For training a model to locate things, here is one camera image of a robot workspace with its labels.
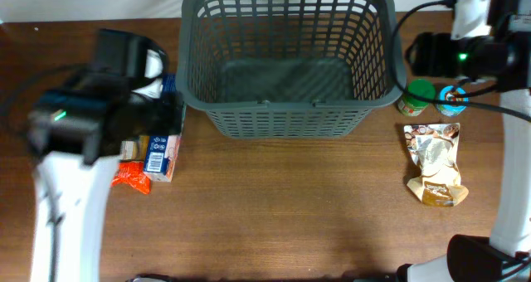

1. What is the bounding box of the beige brown snack bag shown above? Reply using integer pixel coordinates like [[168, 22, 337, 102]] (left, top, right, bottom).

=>
[[403, 123, 469, 207]]

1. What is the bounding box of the grey plastic basket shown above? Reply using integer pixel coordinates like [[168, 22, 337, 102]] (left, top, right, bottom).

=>
[[176, 0, 406, 139]]

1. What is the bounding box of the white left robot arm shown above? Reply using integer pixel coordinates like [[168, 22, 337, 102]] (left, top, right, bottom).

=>
[[27, 29, 183, 281]]

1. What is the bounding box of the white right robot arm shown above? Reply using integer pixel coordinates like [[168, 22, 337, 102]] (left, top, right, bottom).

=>
[[397, 0, 530, 281]]

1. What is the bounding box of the blue biscuit box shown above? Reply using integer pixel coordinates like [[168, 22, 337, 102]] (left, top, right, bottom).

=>
[[144, 74, 186, 182]]

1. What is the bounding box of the blue round tin can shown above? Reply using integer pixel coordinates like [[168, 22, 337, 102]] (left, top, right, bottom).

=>
[[436, 86, 469, 117]]

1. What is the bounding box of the green lid jar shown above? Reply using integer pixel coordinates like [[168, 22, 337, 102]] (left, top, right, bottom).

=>
[[397, 79, 436, 116]]

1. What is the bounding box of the orange biscuit packet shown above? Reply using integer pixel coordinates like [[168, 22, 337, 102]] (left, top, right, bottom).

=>
[[111, 136, 151, 195]]

